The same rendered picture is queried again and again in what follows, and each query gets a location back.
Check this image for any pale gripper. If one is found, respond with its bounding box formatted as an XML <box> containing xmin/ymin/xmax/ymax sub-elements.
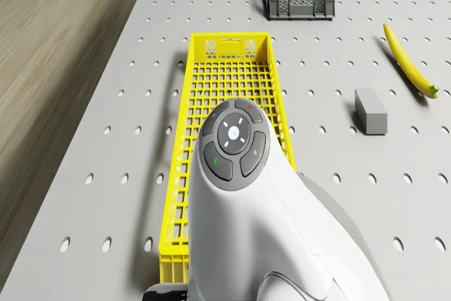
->
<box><xmin>140</xmin><ymin>281</ymin><xmax>190</xmax><ymax>301</ymax></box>

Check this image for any yellow banana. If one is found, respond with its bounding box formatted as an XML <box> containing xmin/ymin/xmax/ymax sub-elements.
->
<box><xmin>383</xmin><ymin>23</ymin><xmax>440</xmax><ymax>99</ymax></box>

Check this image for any yellow basket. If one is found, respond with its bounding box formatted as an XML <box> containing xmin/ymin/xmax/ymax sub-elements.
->
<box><xmin>158</xmin><ymin>32</ymin><xmax>299</xmax><ymax>285</ymax></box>

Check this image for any grey cube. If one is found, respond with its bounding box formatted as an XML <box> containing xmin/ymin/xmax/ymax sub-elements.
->
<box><xmin>354</xmin><ymin>87</ymin><xmax>389</xmax><ymax>137</ymax></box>

